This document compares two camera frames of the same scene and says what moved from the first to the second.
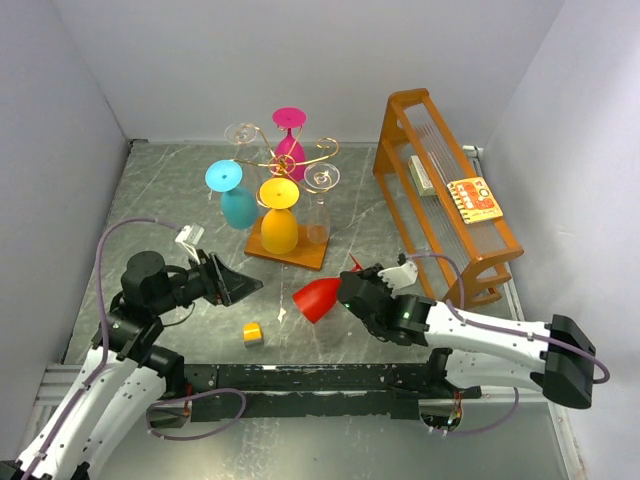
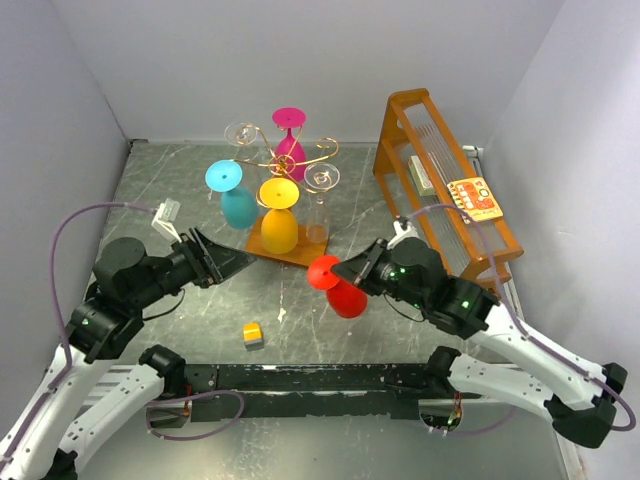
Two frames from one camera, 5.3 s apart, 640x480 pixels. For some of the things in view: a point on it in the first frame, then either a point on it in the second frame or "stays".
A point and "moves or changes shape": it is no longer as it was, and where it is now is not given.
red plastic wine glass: x=318 y=297 moves or changes shape
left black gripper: x=221 y=283 to x=222 y=259
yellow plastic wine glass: x=279 y=229 stays
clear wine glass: x=320 y=177 stays
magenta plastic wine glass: x=290 y=155 stays
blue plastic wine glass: x=239 y=206 stays
